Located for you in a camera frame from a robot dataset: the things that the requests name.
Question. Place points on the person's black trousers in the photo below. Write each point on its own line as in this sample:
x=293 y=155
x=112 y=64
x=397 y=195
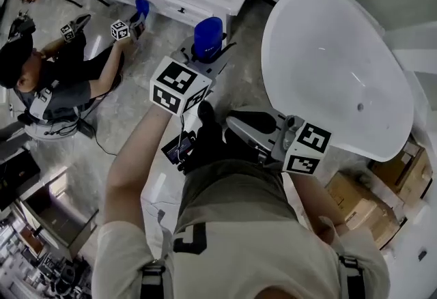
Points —
x=208 y=140

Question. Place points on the person's left forearm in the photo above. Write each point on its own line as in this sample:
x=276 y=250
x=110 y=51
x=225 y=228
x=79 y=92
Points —
x=136 y=161

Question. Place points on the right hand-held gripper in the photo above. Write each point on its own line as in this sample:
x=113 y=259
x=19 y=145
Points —
x=307 y=151

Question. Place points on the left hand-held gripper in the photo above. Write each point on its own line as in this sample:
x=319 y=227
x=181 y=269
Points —
x=177 y=86

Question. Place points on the cardboard box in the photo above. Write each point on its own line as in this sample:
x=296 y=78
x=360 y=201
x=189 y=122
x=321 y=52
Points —
x=362 y=209
x=403 y=174

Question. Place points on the person's right forearm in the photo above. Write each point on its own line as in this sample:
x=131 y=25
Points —
x=314 y=202

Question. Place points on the person's beige vest torso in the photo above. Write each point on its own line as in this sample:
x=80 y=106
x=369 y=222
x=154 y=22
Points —
x=256 y=250

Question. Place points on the white bathtub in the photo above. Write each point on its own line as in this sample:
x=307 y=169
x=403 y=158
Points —
x=324 y=62

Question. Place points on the dark wooden cabinet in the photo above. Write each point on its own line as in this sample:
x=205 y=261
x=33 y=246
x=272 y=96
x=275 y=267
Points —
x=61 y=219

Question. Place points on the blue cup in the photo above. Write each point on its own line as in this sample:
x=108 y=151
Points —
x=208 y=35

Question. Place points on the black case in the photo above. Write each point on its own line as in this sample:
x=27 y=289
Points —
x=20 y=171

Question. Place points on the white rolling stool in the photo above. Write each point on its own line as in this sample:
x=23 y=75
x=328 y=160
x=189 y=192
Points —
x=44 y=128

